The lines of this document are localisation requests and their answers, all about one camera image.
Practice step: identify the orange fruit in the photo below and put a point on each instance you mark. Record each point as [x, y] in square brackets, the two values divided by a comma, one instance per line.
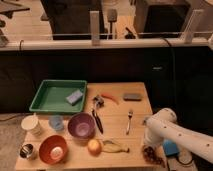
[94, 147]

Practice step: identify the small blue cup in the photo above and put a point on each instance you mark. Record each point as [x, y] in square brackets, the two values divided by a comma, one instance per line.
[56, 122]

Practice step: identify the white paper cup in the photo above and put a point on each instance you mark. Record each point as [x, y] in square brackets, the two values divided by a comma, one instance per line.
[31, 124]

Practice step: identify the purple bowl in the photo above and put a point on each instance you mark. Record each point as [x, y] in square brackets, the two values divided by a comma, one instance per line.
[81, 125]

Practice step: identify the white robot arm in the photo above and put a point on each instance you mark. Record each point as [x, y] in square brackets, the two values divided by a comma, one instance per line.
[162, 125]

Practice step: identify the dark grapes bunch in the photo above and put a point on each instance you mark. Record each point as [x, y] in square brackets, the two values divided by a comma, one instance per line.
[150, 156]

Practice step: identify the red bowl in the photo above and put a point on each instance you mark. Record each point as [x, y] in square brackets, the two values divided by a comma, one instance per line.
[53, 149]

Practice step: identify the metal fork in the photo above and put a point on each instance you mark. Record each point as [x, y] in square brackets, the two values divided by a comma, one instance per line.
[130, 114]

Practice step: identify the black handled can opener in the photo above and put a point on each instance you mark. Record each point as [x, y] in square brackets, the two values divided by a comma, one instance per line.
[97, 103]

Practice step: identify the blue object beside table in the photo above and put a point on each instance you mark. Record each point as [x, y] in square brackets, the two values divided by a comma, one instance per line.
[170, 148]

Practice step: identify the blue sponge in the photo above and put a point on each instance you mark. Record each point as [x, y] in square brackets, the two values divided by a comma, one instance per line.
[74, 97]

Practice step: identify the orange chili pepper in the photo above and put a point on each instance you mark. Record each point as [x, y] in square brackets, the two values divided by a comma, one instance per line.
[110, 97]

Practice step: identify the green plastic tray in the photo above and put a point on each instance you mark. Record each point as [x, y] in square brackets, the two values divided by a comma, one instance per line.
[51, 97]

